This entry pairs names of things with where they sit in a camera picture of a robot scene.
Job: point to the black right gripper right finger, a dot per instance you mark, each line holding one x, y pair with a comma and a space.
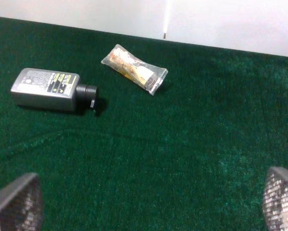
275, 199

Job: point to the grey pump bottle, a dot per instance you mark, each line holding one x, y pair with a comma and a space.
54, 90

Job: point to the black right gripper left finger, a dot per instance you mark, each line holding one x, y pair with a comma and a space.
21, 204

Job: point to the clear wrapped snack packet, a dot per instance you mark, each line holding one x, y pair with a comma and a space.
147, 76

